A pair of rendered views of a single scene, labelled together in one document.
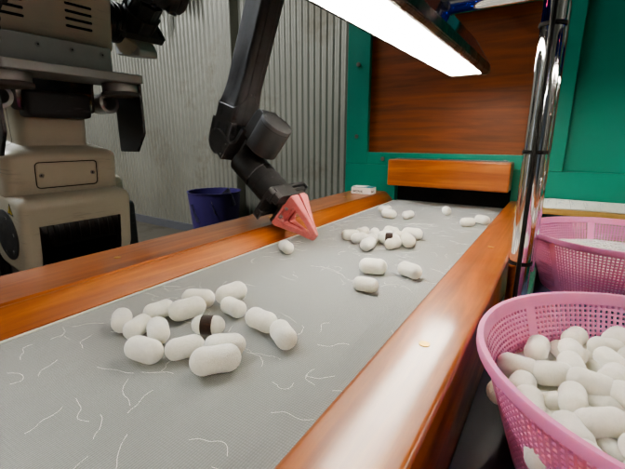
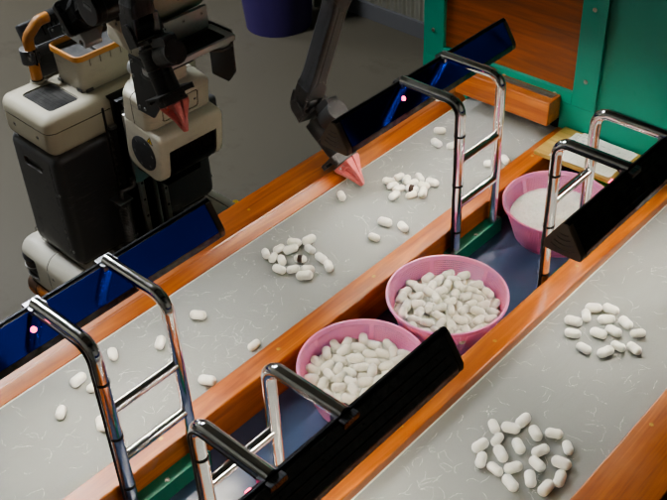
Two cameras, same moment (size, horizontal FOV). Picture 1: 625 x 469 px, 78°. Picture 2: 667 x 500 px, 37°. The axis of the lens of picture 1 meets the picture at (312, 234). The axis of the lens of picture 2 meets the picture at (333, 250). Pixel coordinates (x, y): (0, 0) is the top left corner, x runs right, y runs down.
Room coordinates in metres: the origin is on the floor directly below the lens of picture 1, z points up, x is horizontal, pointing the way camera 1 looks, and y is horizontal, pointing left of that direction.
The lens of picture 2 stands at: (-1.45, -0.34, 2.20)
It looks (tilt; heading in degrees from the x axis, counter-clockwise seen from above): 38 degrees down; 11
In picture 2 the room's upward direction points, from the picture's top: 3 degrees counter-clockwise
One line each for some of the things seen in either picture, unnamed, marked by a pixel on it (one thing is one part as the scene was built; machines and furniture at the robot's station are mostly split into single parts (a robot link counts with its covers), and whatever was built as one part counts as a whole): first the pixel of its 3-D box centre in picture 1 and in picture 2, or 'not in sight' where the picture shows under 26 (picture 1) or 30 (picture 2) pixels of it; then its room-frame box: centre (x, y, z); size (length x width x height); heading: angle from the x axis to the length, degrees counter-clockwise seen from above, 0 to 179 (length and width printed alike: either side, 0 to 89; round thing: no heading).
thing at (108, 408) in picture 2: not in sight; (121, 389); (-0.27, 0.30, 0.90); 0.20 x 0.19 x 0.45; 147
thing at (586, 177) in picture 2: not in sight; (600, 223); (0.33, -0.56, 0.90); 0.20 x 0.19 x 0.45; 147
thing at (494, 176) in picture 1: (446, 173); (506, 92); (1.00, -0.35, 0.83); 0.30 x 0.06 x 0.07; 57
